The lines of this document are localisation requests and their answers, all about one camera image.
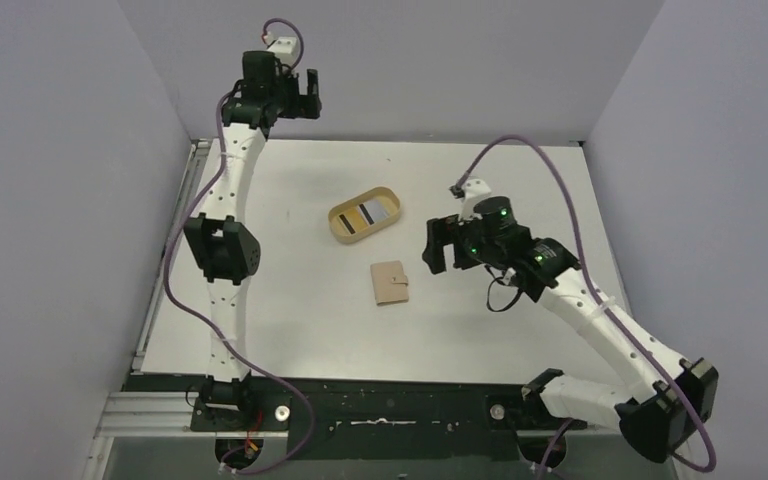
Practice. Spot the beige leather card holder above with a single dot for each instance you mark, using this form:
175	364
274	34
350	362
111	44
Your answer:
390	283

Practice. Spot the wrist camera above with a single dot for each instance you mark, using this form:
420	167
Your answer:
285	48
470	193

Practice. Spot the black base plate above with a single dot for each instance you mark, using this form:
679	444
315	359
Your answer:
357	420

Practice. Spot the grey card with black stripe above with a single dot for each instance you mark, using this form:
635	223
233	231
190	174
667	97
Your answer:
373	211

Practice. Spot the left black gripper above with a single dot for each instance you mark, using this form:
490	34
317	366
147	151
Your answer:
303	106

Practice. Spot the yellow card with black stripe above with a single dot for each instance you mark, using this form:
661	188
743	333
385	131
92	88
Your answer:
351	221

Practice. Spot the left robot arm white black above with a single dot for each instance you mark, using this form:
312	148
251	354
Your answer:
224	249

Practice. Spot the beige oval tray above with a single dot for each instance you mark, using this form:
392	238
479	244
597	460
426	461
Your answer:
387	196

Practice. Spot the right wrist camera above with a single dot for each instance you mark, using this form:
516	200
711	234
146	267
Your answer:
470	193

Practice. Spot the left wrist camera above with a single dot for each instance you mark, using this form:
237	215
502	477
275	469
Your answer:
285	48

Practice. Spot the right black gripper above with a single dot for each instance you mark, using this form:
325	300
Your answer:
448	245

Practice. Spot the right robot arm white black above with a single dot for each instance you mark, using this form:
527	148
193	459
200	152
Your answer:
662	397

